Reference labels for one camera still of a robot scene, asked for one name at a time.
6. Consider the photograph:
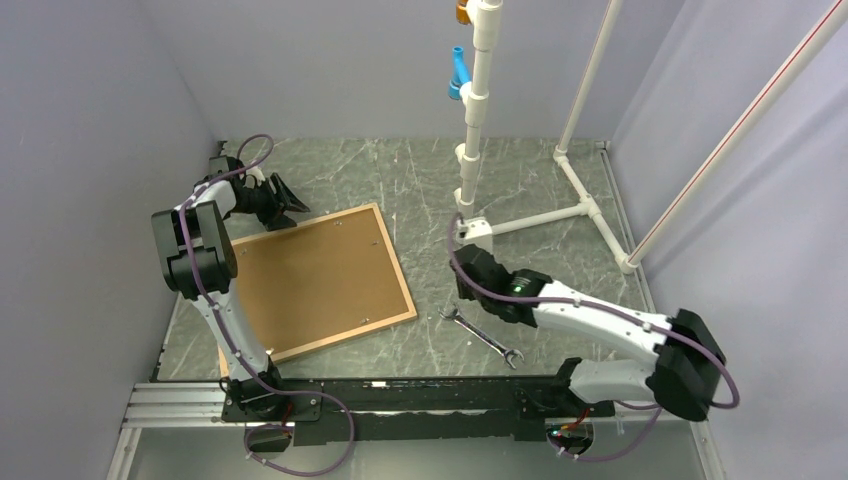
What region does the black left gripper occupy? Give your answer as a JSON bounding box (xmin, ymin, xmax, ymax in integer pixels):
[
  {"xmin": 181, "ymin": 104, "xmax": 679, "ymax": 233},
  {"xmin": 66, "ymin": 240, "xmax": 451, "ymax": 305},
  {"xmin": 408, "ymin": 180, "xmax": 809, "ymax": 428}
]
[{"xmin": 232, "ymin": 173, "xmax": 311, "ymax": 232}]

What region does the wooden picture frame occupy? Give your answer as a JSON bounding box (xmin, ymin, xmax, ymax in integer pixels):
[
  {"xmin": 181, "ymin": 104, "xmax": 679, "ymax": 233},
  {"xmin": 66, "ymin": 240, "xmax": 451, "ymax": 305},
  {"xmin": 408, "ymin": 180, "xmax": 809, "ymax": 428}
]
[{"xmin": 233, "ymin": 203, "xmax": 418, "ymax": 378}]

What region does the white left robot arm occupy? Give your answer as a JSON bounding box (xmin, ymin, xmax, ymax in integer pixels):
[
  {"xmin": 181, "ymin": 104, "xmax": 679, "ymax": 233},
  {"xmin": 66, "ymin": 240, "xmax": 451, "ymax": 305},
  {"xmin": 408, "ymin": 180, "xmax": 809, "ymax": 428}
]
[{"xmin": 151, "ymin": 155, "xmax": 309, "ymax": 420}]

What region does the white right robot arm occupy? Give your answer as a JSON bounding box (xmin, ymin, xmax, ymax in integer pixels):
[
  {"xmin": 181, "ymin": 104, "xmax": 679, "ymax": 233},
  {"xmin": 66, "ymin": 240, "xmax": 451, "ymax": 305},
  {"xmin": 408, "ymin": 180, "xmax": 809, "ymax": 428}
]
[{"xmin": 448, "ymin": 215, "xmax": 740, "ymax": 422}]

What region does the white PVC pipe stand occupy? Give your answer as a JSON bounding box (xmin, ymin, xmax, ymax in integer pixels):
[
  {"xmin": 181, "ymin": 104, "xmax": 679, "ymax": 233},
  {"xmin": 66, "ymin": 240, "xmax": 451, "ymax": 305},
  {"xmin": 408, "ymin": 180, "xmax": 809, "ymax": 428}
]
[{"xmin": 452, "ymin": 0, "xmax": 848, "ymax": 276}]

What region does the silver open-end wrench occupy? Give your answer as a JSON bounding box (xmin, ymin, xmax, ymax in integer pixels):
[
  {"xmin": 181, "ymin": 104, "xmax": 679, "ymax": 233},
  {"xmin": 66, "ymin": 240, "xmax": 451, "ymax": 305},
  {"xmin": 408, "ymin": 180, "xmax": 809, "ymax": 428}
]
[{"xmin": 440, "ymin": 307, "xmax": 525, "ymax": 370}]

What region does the blue pipe fitting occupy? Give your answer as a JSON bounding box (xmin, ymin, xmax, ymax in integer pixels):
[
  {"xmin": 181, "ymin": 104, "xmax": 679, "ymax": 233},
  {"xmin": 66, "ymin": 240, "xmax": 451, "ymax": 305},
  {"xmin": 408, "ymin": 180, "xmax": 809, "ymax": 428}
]
[{"xmin": 448, "ymin": 46, "xmax": 471, "ymax": 100}]

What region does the orange pipe fitting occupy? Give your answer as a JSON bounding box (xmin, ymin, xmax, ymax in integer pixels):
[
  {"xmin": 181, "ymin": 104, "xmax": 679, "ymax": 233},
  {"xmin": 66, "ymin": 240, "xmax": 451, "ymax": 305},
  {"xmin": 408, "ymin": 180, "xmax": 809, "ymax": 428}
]
[{"xmin": 455, "ymin": 0, "xmax": 472, "ymax": 25}]

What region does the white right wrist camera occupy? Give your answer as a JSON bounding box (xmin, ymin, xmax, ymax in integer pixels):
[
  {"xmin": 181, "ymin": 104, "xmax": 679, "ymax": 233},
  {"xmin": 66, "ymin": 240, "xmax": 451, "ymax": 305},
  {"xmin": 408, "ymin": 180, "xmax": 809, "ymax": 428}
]
[{"xmin": 454, "ymin": 217, "xmax": 494, "ymax": 253}]

